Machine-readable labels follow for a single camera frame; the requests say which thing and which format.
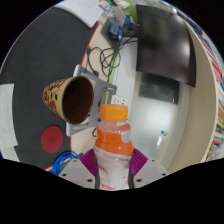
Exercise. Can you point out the grey metal laptop stand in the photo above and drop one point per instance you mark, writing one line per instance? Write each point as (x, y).
(100, 86)

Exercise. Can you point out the patterned paper cup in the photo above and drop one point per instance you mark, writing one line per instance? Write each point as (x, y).
(55, 98)

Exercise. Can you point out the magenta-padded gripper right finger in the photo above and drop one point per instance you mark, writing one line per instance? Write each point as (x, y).
(151, 171)

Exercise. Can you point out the orange-capped drink bottle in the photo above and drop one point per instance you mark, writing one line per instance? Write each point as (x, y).
(112, 146)

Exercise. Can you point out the flat round red coaster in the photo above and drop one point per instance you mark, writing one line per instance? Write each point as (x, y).
(51, 140)

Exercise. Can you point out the black computer monitor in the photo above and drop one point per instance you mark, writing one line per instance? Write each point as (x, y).
(163, 43)

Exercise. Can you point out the white wall socket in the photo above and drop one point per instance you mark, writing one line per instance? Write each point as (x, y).
(120, 100)

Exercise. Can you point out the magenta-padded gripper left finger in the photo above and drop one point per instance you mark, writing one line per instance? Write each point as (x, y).
(75, 171)

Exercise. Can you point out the small blue box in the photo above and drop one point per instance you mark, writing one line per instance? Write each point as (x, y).
(115, 31)

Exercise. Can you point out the white paper sheet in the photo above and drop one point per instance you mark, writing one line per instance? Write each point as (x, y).
(6, 116)
(8, 154)

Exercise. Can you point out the white open notebook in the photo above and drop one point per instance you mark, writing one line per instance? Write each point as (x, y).
(83, 10)

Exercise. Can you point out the black desk mat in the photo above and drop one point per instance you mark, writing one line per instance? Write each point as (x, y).
(40, 56)

